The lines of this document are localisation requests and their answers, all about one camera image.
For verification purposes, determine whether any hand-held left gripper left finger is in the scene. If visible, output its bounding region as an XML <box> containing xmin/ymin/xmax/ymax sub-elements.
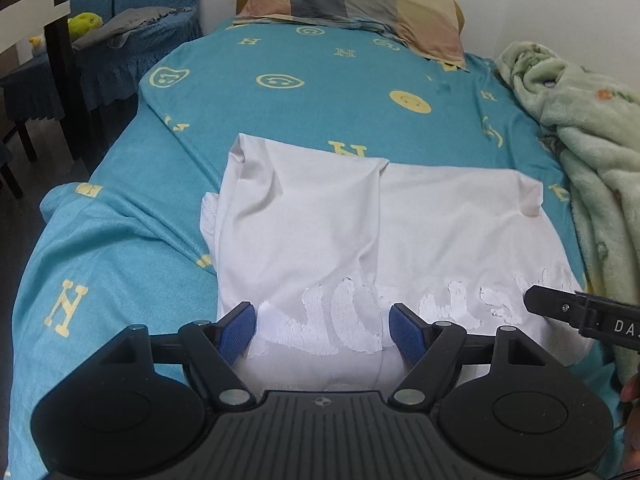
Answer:
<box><xmin>97</xmin><ymin>301</ymin><xmax>258</xmax><ymax>406</ymax></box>

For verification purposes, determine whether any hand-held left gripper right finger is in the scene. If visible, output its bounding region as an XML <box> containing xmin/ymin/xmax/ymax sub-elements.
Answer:
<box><xmin>387</xmin><ymin>302</ymin><xmax>543</xmax><ymax>406</ymax></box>

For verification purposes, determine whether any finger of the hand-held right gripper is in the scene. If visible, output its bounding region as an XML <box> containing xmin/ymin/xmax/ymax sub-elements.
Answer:
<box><xmin>524</xmin><ymin>285</ymin><xmax>584</xmax><ymax>326</ymax></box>

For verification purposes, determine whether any white shirt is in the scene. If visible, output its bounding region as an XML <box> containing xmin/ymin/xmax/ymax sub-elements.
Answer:
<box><xmin>200</xmin><ymin>132</ymin><xmax>593</xmax><ymax>396</ymax></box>

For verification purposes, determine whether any person's right hand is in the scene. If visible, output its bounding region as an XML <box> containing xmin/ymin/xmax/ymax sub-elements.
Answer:
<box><xmin>620</xmin><ymin>374</ymin><xmax>640</xmax><ymax>476</ymax></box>

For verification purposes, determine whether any pale green fleece blanket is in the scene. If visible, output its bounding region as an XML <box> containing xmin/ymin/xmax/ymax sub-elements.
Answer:
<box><xmin>496</xmin><ymin>41</ymin><xmax>640</xmax><ymax>386</ymax></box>

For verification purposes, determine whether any dining table with black legs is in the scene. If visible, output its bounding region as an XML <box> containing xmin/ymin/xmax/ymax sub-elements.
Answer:
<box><xmin>0</xmin><ymin>0</ymin><xmax>108</xmax><ymax>161</ymax></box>

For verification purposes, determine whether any grey cloth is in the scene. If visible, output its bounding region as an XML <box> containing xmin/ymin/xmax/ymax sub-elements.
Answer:
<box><xmin>72</xmin><ymin>6</ymin><xmax>193</xmax><ymax>51</ymax></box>

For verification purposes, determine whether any yellow-green plush toy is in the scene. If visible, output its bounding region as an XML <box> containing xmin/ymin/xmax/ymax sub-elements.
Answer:
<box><xmin>67</xmin><ymin>12</ymin><xmax>104</xmax><ymax>41</ymax></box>

